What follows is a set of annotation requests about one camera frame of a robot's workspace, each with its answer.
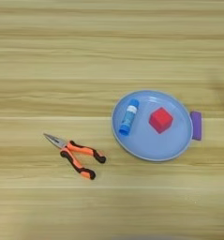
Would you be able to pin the blue glue stick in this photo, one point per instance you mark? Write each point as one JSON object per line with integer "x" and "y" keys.
{"x": 128, "y": 118}

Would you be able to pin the orange black needle-nose pliers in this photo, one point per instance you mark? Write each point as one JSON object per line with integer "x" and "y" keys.
{"x": 76, "y": 153}

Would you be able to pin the red cube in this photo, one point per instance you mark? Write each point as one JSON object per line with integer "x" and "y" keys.
{"x": 160, "y": 120}

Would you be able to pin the round blue plate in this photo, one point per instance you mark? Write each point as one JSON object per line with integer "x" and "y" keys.
{"x": 154, "y": 146}

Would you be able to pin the purple rectangular block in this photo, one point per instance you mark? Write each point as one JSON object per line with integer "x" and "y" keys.
{"x": 196, "y": 125}

